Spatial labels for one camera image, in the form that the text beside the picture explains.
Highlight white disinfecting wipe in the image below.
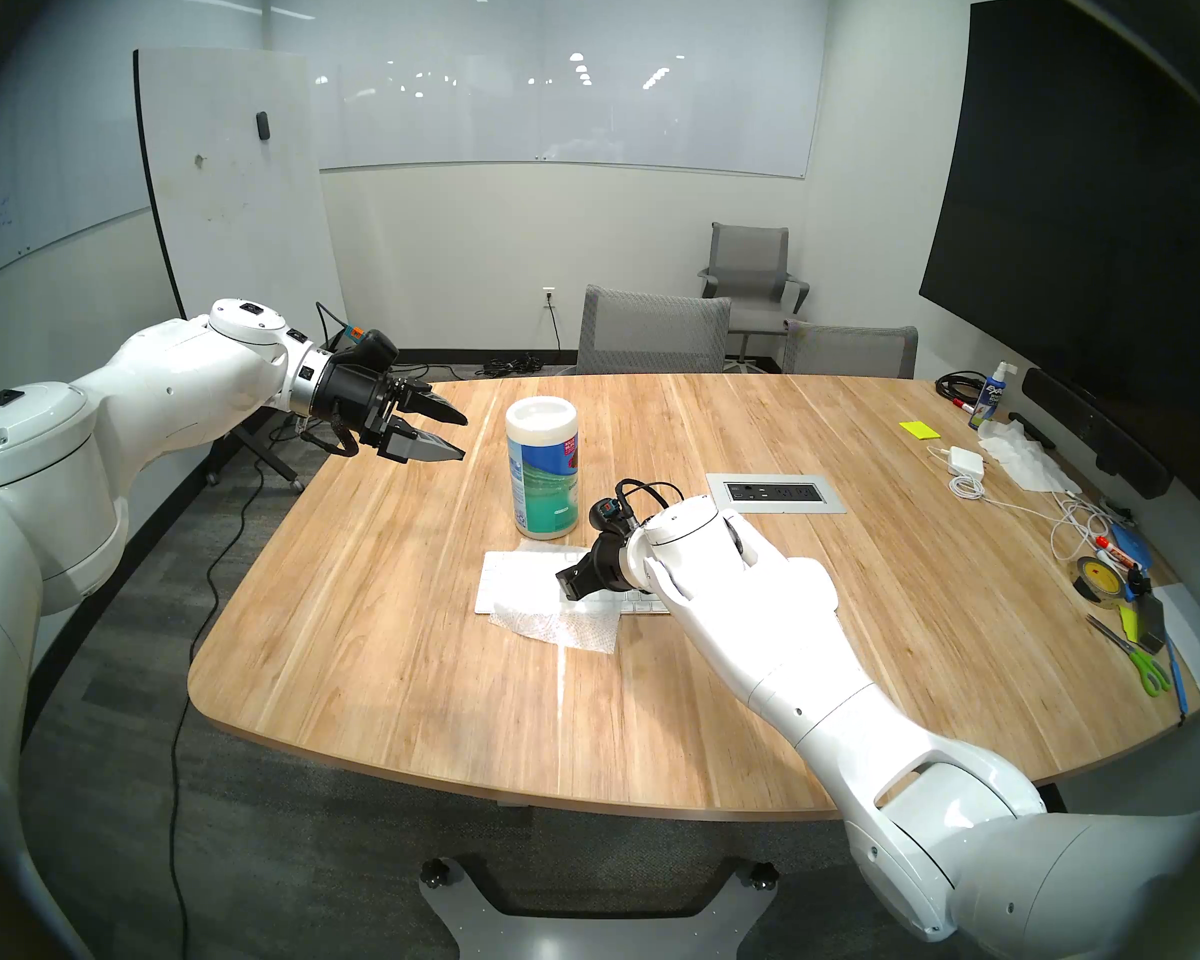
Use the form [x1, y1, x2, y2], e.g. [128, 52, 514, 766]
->
[487, 553, 622, 656]

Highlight green handled scissors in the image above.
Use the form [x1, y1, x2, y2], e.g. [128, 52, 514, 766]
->
[1085, 613, 1174, 697]

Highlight disinfecting wipes canister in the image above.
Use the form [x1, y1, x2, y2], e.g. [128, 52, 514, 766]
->
[505, 396, 583, 541]

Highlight wide grey mesh chair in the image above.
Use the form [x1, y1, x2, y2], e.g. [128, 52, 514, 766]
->
[576, 284, 733, 376]

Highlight scribbled side wall whiteboard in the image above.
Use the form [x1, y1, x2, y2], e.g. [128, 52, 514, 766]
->
[0, 68, 156, 294]

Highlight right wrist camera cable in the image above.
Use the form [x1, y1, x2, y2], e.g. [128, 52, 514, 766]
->
[615, 478, 687, 529]

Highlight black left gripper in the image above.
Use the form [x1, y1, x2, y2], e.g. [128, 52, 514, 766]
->
[310, 351, 470, 464]

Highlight silver table outlet panel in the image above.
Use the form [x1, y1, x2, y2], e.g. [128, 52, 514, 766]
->
[705, 473, 848, 516]

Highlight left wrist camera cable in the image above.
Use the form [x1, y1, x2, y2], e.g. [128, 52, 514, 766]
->
[314, 301, 363, 351]

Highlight black wall display screen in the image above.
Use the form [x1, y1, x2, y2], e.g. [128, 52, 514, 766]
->
[918, 0, 1200, 469]

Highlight whiteboard cleaner spray bottle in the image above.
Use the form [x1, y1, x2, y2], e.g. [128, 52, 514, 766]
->
[970, 360, 1017, 430]

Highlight white slim keyboard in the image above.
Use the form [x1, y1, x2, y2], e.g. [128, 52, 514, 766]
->
[474, 551, 673, 616]

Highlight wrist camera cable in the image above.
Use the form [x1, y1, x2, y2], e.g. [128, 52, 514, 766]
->
[314, 301, 363, 351]
[615, 478, 687, 529]

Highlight grey office chair with armrests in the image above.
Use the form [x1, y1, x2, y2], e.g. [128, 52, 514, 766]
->
[698, 222, 811, 359]

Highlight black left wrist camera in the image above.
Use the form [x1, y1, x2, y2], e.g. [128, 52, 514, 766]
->
[345, 328, 402, 370]

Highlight white charging cable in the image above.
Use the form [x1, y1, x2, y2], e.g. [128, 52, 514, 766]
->
[948, 473, 1118, 562]

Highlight silver table base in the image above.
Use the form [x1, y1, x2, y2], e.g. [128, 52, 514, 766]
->
[418, 856, 781, 960]

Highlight blue pen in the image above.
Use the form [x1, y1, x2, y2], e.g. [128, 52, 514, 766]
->
[1165, 633, 1192, 720]

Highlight black video conference bar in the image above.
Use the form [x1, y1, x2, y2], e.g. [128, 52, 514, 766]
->
[1022, 366, 1174, 500]

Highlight black block eraser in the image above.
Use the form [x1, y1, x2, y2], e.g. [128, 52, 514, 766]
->
[1130, 593, 1170, 660]

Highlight blue plastic item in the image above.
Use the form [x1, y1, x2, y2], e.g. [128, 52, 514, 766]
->
[1110, 523, 1157, 575]

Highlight crumpled white tissue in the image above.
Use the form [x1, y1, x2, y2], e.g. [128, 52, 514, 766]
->
[980, 423, 1083, 495]

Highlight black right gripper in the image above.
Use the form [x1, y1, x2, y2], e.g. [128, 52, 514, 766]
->
[555, 531, 653, 603]

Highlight black floor cable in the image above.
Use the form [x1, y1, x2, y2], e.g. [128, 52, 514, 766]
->
[165, 458, 266, 960]

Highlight large glass wall whiteboard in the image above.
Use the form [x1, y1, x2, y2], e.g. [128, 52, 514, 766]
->
[260, 0, 833, 180]

